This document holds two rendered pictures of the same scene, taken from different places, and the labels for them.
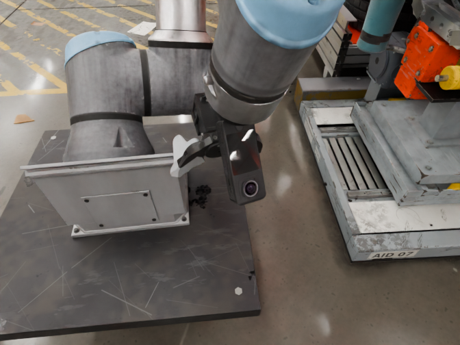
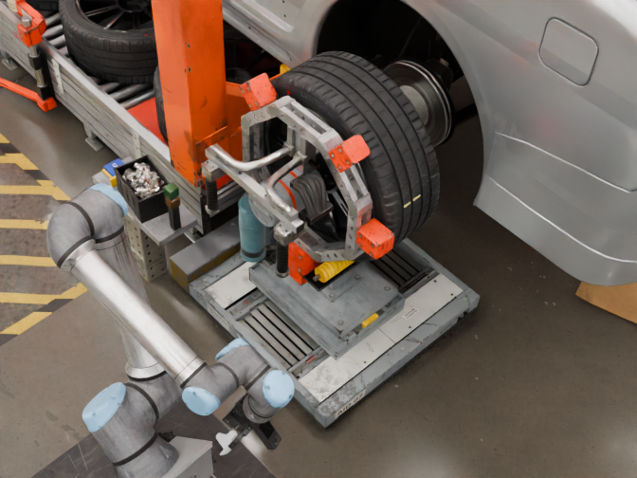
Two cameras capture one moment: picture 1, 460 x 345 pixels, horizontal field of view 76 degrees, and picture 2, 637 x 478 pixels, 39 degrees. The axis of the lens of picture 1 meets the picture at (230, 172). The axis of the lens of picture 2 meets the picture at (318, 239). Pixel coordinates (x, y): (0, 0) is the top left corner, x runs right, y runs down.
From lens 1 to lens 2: 2.27 m
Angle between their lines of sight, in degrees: 27
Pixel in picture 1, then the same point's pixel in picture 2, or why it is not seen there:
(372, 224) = (324, 389)
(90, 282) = not seen: outside the picture
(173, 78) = (166, 393)
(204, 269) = not seen: outside the picture
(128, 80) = (145, 413)
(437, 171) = (348, 321)
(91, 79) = (128, 429)
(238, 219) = (244, 453)
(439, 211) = (365, 345)
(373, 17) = (248, 244)
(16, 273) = not seen: outside the picture
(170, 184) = (207, 460)
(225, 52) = (263, 411)
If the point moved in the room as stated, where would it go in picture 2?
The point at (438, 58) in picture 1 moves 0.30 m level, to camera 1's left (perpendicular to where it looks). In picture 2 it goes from (308, 261) to (235, 304)
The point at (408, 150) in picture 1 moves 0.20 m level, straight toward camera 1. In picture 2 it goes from (320, 313) to (319, 358)
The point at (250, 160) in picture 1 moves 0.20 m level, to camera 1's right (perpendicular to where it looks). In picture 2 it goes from (269, 429) to (325, 391)
